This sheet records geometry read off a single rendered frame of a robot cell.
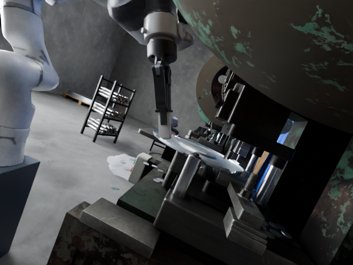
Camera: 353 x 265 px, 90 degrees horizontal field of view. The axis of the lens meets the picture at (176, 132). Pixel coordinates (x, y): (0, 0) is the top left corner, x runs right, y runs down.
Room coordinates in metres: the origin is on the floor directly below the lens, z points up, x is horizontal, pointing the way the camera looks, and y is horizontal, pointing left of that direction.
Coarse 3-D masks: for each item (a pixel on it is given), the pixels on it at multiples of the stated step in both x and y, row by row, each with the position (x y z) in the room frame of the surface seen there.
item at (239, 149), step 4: (236, 144) 0.53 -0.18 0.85; (240, 144) 0.51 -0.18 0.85; (244, 144) 0.50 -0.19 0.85; (236, 148) 0.51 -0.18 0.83; (240, 148) 0.50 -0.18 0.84; (244, 148) 0.50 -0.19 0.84; (248, 148) 0.50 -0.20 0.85; (236, 152) 0.51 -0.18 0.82; (240, 152) 0.50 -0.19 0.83; (244, 152) 0.50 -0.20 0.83; (244, 156) 0.50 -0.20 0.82
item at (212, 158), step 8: (176, 136) 0.66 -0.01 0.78; (168, 144) 0.42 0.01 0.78; (176, 144) 0.49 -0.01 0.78; (184, 144) 0.51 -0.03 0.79; (192, 144) 0.58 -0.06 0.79; (200, 144) 0.68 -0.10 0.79; (184, 152) 0.40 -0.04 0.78; (192, 152) 0.46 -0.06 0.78; (200, 152) 0.48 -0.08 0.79; (208, 152) 0.54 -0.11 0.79; (216, 152) 0.65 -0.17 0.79; (208, 160) 0.44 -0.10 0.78; (216, 160) 0.50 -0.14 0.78; (224, 160) 0.56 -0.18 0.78; (232, 160) 0.60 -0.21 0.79; (224, 168) 0.41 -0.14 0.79; (232, 168) 0.48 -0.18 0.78; (240, 168) 0.53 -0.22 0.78
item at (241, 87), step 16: (224, 96) 0.55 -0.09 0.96; (240, 96) 0.46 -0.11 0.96; (256, 96) 0.46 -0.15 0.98; (224, 112) 0.49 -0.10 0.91; (240, 112) 0.46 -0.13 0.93; (256, 112) 0.45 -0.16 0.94; (272, 112) 0.45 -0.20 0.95; (288, 112) 0.44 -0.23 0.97; (256, 128) 0.45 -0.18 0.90; (272, 128) 0.45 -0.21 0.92
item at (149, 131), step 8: (144, 128) 0.54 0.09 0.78; (152, 128) 0.61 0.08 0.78; (152, 136) 0.49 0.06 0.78; (176, 152) 0.50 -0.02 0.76; (176, 160) 0.49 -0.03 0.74; (184, 160) 0.49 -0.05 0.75; (168, 168) 0.58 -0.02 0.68; (176, 168) 0.49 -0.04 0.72; (216, 168) 0.46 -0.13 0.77; (168, 176) 0.50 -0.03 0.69; (168, 184) 0.49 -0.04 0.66
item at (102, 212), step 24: (72, 216) 0.30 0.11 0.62; (96, 216) 0.29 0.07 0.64; (120, 216) 0.31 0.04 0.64; (72, 240) 0.29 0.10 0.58; (96, 240) 0.29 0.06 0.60; (120, 240) 0.28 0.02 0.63; (144, 240) 0.28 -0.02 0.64; (48, 264) 0.30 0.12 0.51; (72, 264) 0.30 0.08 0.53; (96, 264) 0.29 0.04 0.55; (120, 264) 0.28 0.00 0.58; (144, 264) 0.28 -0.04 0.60; (168, 264) 0.28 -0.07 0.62; (192, 264) 0.30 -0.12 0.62
